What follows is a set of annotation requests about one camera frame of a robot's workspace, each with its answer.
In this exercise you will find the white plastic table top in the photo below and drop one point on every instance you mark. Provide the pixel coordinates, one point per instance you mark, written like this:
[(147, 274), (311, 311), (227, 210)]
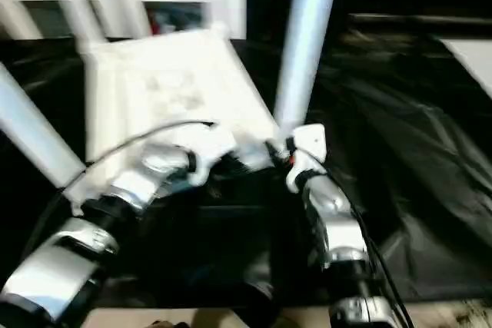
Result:
[(161, 82)]

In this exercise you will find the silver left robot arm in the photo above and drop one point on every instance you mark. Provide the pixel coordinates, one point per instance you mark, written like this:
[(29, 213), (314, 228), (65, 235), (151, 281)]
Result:
[(134, 186)]

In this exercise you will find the black mat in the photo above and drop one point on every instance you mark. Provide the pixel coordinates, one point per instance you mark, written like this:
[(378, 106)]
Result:
[(403, 132)]

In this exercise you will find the white flat board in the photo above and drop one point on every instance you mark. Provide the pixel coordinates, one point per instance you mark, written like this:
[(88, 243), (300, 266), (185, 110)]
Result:
[(469, 63)]

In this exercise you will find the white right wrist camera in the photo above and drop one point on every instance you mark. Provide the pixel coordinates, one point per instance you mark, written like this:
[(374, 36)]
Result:
[(311, 140)]

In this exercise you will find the black rail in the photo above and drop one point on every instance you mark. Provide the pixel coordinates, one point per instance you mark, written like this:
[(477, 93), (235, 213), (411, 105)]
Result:
[(423, 18)]

